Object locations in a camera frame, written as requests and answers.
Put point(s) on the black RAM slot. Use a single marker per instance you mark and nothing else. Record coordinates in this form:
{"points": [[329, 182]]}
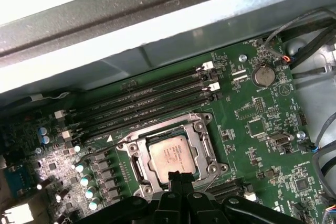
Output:
{"points": [[233, 193], [183, 95], [183, 85], [228, 185], [183, 76], [183, 104]]}

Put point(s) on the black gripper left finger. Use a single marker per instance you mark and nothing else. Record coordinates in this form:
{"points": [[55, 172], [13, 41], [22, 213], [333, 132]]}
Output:
{"points": [[168, 208]]}

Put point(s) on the metal socket cover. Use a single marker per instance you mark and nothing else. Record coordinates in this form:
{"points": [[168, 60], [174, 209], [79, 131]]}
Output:
{"points": [[210, 159]]}

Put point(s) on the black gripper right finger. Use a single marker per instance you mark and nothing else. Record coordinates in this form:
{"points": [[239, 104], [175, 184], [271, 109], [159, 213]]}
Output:
{"points": [[199, 208]]}

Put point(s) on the green motherboard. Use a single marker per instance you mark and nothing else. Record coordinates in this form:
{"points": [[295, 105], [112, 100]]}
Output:
{"points": [[236, 119]]}

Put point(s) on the metal locking lever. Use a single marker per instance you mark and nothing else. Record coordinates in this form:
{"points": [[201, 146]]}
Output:
{"points": [[105, 149], [214, 182]]}

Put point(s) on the black PC case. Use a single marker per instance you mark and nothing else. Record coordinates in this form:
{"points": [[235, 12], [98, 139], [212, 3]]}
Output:
{"points": [[183, 37]]}

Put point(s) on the CPU socket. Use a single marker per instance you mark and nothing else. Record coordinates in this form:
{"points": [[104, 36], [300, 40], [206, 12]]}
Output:
{"points": [[199, 119]]}

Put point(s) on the silver green CPU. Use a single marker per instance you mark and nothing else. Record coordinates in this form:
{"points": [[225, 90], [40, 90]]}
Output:
{"points": [[170, 155]]}

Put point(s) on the silver coin battery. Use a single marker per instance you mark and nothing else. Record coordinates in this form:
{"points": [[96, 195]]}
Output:
{"points": [[263, 75]]}

